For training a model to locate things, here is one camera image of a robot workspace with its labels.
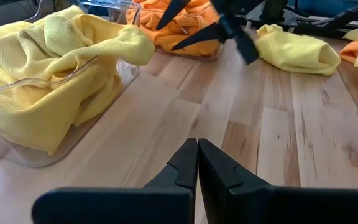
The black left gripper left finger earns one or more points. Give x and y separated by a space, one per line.
135 205

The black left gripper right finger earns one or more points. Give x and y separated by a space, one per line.
275 205

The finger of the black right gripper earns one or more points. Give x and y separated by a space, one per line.
174 11
204 35

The clear plastic basket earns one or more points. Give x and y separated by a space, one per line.
204 58
42 160

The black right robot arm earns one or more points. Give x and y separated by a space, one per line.
273 11

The orange microfiber towel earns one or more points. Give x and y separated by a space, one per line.
350 51
149 18
197 46

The black aluminium table frame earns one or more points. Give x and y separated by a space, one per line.
315 26

